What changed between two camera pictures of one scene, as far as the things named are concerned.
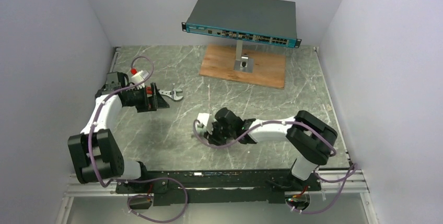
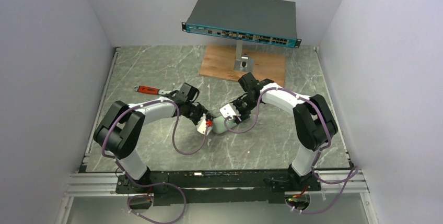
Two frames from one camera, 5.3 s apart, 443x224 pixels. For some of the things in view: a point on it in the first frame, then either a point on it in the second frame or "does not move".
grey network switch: [248, 18] does not move
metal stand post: [243, 63] does not move
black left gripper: [152, 98] → [199, 114]
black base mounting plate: [196, 187] does not move
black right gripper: [214, 136] → [239, 106]
